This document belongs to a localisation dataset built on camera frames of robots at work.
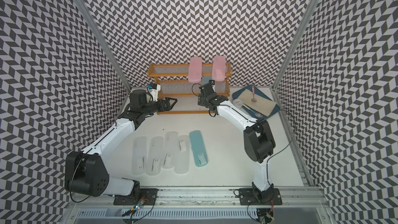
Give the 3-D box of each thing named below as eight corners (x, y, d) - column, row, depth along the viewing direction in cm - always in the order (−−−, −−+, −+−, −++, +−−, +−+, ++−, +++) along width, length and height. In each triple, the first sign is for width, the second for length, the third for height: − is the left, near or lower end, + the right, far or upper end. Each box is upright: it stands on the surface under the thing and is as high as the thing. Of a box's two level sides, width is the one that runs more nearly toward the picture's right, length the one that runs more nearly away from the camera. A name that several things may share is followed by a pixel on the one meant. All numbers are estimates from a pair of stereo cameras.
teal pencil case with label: (195, 168, 84) (195, 167, 82) (188, 133, 97) (188, 131, 96) (209, 164, 85) (209, 163, 83) (200, 130, 99) (200, 129, 97)
